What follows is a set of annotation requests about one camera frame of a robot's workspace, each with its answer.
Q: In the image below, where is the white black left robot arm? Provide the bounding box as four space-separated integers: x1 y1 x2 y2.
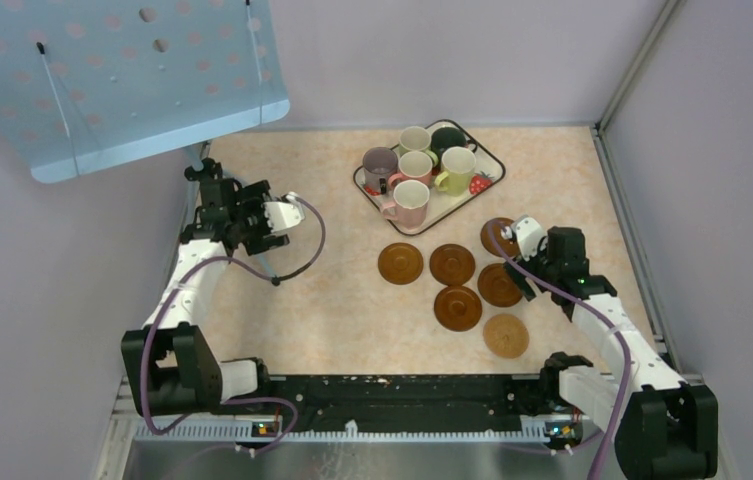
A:
120 158 305 423

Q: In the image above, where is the grey tripod stand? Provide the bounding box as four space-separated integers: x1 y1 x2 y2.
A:
179 145 279 284

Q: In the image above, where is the pink mug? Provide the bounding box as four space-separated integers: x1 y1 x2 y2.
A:
380 180 430 229
387 151 434 190

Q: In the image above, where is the purple grey mug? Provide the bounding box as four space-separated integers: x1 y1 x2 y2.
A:
362 147 398 196

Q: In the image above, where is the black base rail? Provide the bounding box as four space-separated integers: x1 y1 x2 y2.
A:
210 374 606 435

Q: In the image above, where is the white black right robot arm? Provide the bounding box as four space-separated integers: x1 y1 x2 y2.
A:
501 216 718 479

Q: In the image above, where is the light woven round coaster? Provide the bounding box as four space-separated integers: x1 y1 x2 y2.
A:
483 314 530 359

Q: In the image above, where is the dark green mug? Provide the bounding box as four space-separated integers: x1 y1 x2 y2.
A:
430 126 478 159

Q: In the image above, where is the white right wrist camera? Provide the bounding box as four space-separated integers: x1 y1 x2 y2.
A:
499 215 547 261

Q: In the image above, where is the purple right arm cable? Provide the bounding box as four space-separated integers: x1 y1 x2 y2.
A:
485 219 634 480

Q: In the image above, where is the brown round coaster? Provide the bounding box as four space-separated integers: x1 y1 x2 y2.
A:
377 242 424 285
433 286 482 332
480 217 520 257
429 243 476 286
477 263 523 308

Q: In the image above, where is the pink mug in front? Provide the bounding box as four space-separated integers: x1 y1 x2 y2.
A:
380 180 430 229

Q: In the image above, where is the yellow green mug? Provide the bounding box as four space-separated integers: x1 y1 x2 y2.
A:
433 146 476 196

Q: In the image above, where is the light blue perforated board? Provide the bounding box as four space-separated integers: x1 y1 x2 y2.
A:
0 1 290 183

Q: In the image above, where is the cream mug at back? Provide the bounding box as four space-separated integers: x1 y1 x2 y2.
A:
396 126 439 166

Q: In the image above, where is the pink mug in middle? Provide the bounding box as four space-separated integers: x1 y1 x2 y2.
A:
387 151 434 190

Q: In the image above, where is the white tray with black rim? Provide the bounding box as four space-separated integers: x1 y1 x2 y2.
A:
388 119 506 237

